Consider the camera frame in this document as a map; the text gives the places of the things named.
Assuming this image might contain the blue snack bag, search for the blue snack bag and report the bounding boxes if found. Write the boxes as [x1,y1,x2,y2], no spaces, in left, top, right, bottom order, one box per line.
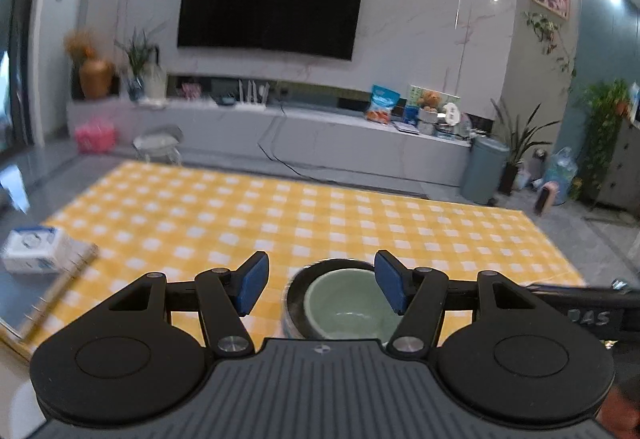
[365,85,401,124]

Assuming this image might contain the green ceramic bowl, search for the green ceramic bowl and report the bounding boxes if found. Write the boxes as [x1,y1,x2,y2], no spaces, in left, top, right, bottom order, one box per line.
[304,269,401,345]

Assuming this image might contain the ring binder notebook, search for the ring binder notebook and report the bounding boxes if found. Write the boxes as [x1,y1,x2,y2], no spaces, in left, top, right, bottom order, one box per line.
[0,244,98,360]

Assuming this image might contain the white container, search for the white container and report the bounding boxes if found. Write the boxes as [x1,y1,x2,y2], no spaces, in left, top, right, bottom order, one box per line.
[145,66,166,100]

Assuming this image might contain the long-leaf potted plant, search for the long-leaf potted plant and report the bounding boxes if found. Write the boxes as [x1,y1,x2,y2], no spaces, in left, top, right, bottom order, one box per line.
[492,99,561,194]

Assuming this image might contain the dried orange flowers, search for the dried orange flowers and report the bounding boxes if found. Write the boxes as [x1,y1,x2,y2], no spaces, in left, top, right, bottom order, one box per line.
[65,30,101,62]

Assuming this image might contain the white router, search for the white router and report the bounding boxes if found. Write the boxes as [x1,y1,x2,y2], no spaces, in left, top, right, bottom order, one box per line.
[235,80,271,110]

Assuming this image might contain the black power cable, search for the black power cable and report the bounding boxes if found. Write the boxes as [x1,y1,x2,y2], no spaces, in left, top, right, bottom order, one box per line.
[257,104,431,197]

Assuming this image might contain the grey marble television console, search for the grey marble television console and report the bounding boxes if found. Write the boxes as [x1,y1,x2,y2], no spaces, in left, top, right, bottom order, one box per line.
[67,96,473,184]

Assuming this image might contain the leafy green climbing plant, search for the leafy green climbing plant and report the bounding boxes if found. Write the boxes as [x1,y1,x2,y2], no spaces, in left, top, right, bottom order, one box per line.
[575,80,631,210]

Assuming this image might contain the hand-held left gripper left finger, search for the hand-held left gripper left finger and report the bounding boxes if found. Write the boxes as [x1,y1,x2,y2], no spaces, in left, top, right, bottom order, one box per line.
[107,251,271,356]

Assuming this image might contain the plant in blue vase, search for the plant in blue vase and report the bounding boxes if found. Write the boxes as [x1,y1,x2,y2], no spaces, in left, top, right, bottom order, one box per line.
[116,26,161,102]

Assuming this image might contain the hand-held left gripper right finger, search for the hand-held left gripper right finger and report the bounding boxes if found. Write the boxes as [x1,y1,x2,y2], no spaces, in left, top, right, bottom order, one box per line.
[374,250,536,356]

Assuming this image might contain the yellow checked tablecloth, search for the yellow checked tablecloth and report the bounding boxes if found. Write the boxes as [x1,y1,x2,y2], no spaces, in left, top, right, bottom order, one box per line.
[20,160,586,355]

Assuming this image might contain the gold vase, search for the gold vase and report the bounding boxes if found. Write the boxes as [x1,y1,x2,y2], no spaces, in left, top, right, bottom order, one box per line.
[79,60,113,100]

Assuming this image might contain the hanging vine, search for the hanging vine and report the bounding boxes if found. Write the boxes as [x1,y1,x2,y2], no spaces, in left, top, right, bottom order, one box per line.
[524,11,576,92]

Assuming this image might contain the grey cabinet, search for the grey cabinet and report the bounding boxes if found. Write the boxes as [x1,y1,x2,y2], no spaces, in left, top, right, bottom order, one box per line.
[595,116,640,214]

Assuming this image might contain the white and blue tissue pack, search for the white and blue tissue pack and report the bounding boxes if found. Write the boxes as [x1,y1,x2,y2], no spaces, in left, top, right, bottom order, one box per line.
[1,225,76,275]

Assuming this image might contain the pink space heater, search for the pink space heater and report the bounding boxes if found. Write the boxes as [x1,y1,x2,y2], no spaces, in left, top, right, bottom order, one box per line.
[535,183,561,216]

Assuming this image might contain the blue water jug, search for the blue water jug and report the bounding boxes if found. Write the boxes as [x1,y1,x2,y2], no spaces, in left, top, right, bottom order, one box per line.
[542,147,576,204]

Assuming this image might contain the person's right hand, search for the person's right hand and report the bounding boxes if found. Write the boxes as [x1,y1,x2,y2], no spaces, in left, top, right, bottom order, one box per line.
[600,381,640,439]

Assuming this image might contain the green picture box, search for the green picture box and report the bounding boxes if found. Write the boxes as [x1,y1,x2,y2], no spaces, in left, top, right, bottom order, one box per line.
[406,85,461,124]

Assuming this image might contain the grey round stool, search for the grey round stool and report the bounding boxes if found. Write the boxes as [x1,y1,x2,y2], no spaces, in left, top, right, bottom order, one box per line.
[132,125,183,164]

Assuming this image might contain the black wall television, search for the black wall television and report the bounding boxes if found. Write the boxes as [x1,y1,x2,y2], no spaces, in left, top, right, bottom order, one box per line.
[177,0,367,61]

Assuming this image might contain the pink box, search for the pink box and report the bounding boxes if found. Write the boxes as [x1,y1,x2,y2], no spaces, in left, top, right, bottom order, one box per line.
[75,119,118,154]

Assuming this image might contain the blue steel bowl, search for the blue steel bowl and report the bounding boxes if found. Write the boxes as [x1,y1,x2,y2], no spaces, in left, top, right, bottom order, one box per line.
[282,258,381,340]

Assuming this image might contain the grey-blue trash bin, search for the grey-blue trash bin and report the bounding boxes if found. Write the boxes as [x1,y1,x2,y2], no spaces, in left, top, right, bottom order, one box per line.
[460,136,510,204]

